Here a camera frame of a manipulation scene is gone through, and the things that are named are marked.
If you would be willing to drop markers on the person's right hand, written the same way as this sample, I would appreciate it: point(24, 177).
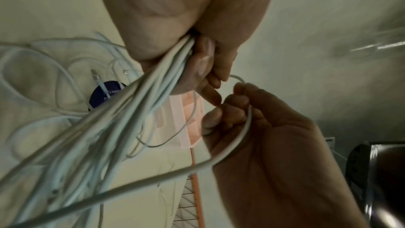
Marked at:
point(278, 152)

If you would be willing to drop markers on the person's left hand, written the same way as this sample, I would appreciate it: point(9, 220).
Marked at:
point(177, 4)

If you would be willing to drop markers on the pink translucent plastic box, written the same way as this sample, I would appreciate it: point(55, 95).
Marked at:
point(189, 121)

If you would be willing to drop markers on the shiny black appliance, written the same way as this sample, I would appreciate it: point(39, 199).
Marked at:
point(379, 179)

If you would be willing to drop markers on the dark blue round sticker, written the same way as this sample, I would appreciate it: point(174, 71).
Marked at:
point(101, 96)

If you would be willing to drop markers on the orange metal rail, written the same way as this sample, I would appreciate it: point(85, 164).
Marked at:
point(196, 187)

